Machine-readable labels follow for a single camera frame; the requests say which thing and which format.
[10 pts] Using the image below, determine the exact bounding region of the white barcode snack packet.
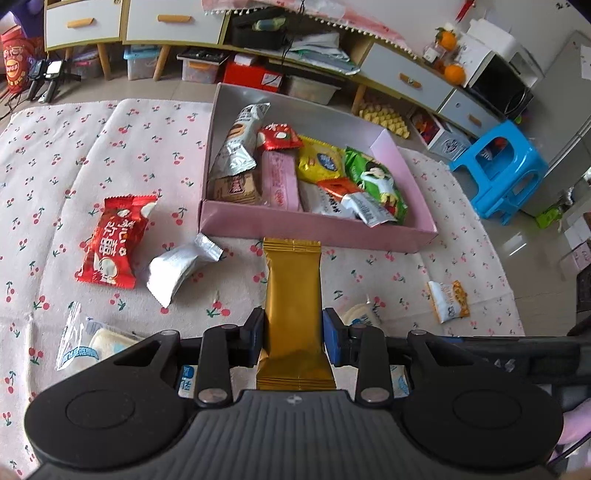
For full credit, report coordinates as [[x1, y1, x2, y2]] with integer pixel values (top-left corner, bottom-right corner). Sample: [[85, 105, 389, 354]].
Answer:
[[341, 191, 399, 227]]

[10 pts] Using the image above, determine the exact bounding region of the brown-label cracker packet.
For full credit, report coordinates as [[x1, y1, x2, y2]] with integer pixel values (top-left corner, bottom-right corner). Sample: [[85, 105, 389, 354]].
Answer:
[[206, 172, 263, 206]]

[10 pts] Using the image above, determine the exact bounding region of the pile of papers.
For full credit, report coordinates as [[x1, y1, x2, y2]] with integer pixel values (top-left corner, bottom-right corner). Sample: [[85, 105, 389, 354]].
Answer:
[[285, 33, 362, 75]]

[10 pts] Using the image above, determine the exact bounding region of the white cabinet drawer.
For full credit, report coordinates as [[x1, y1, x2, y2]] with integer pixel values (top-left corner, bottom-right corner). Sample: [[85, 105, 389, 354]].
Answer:
[[124, 0, 228, 45], [360, 44, 456, 112], [438, 88, 502, 136], [45, 0, 123, 51]]

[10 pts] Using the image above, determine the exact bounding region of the clear blue-lid storage box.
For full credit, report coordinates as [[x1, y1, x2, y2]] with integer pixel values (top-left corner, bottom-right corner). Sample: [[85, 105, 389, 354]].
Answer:
[[123, 46, 161, 82]]

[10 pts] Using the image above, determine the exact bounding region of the white printed box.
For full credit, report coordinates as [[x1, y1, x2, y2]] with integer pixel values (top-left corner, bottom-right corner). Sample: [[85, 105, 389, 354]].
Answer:
[[426, 124, 472, 161]]

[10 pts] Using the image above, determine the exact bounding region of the white black-print snack packet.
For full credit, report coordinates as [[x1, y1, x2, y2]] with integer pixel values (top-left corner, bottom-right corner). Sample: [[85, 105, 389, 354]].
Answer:
[[298, 180, 358, 220]]

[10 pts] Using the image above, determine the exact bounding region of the orange white cookie packet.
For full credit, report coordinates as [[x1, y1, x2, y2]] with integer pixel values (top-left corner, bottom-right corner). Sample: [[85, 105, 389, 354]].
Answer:
[[427, 280, 471, 324]]

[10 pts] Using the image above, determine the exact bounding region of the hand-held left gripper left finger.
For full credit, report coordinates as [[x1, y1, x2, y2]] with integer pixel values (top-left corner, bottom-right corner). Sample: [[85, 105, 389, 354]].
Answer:
[[110, 308, 265, 408]]

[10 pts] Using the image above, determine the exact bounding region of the plain silver snack packet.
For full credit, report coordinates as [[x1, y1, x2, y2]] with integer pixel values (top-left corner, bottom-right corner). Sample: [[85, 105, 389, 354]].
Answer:
[[147, 233, 225, 308]]

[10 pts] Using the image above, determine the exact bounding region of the clear blue-print bread packet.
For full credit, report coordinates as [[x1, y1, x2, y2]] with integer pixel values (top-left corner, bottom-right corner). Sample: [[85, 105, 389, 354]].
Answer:
[[55, 302, 199, 402], [339, 300, 411, 400]]

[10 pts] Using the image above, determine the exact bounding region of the blue plastic stool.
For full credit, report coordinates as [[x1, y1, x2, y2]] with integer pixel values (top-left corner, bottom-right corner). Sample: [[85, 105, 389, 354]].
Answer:
[[448, 120, 550, 227]]

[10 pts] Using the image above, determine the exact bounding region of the large red snack packet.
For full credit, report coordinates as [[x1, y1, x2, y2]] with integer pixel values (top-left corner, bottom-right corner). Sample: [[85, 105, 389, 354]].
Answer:
[[76, 194, 158, 291]]

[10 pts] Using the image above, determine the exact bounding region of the green bag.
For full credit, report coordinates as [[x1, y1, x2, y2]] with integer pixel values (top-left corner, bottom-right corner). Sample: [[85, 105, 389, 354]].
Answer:
[[537, 207, 565, 230]]

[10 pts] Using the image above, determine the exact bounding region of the black microwave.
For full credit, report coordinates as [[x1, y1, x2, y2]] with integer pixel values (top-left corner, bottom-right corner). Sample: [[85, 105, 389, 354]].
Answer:
[[465, 51, 535, 121]]

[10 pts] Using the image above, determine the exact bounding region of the pink snack packet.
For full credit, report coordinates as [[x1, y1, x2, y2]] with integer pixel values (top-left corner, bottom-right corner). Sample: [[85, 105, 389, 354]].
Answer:
[[260, 150, 303, 212]]

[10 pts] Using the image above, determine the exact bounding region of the pink cardboard box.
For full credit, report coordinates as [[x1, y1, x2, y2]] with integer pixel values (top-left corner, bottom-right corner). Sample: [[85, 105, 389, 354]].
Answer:
[[198, 82, 438, 254]]

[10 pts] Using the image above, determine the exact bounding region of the red cardboard box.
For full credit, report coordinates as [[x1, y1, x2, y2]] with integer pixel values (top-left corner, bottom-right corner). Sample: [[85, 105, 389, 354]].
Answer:
[[223, 55, 286, 94]]

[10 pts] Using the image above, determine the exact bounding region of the gold snack packet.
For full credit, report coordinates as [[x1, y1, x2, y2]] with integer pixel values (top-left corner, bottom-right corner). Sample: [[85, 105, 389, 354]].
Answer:
[[255, 237, 337, 393]]

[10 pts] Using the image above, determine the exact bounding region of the small red snack packet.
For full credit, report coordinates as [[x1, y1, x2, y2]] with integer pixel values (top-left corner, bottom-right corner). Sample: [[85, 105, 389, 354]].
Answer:
[[256, 122, 304, 152]]

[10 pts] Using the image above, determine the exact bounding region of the pink fringed cloth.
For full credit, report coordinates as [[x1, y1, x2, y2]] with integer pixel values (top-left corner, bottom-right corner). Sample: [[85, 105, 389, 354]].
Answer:
[[202, 0, 419, 52]]

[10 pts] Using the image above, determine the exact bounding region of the black bag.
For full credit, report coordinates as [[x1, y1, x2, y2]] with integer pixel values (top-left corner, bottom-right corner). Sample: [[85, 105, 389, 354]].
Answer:
[[230, 14, 288, 51]]

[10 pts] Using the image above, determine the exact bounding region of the grey refrigerator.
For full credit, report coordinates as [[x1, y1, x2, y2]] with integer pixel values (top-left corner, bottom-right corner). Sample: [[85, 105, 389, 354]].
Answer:
[[521, 30, 591, 219]]

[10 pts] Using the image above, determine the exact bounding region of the yellow egg tray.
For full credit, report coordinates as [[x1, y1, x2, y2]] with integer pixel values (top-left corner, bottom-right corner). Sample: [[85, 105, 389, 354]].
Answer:
[[357, 102, 413, 140]]

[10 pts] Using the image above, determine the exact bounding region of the cherry print tablecloth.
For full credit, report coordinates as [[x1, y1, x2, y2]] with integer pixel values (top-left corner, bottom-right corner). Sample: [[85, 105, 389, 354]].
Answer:
[[0, 99, 527, 480]]

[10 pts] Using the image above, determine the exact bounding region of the yellow snack packet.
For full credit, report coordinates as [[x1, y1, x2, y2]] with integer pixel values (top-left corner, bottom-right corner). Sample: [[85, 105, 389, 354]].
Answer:
[[295, 135, 348, 184]]

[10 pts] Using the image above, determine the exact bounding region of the person's right forearm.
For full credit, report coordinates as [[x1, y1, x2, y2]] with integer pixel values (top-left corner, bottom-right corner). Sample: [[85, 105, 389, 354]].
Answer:
[[560, 401, 591, 462]]

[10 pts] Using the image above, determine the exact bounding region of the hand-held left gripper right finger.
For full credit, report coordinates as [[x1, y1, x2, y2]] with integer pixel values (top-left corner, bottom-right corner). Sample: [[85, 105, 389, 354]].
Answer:
[[322, 307, 495, 408]]

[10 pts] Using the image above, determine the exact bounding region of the red cartoon print bag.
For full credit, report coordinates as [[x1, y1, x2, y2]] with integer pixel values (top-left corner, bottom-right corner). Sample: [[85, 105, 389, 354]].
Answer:
[[0, 25, 45, 94]]

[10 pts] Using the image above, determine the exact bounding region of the white appliance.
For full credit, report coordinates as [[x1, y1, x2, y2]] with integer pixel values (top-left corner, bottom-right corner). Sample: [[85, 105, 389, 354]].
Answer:
[[461, 20, 546, 75]]

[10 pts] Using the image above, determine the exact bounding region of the green snack packet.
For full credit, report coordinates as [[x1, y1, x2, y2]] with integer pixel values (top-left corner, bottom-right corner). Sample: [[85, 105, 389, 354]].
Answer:
[[344, 147, 410, 227]]

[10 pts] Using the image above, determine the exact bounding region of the white plastic storage box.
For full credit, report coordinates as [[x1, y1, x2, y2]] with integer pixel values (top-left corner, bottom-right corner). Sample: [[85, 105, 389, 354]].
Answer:
[[283, 74, 345, 105]]

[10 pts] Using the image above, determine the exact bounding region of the wooden cabinet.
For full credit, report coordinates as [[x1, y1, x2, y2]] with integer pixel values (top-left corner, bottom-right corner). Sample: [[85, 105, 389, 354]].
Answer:
[[44, 0, 504, 137]]

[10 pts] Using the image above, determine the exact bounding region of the pale blue cookie packet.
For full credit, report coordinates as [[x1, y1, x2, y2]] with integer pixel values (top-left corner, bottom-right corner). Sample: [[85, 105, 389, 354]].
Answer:
[[208, 102, 271, 181]]

